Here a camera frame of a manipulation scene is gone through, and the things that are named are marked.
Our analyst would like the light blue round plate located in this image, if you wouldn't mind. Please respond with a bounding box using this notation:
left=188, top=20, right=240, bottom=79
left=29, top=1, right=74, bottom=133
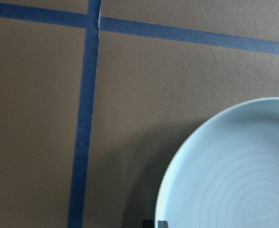
left=157, top=96, right=279, bottom=228

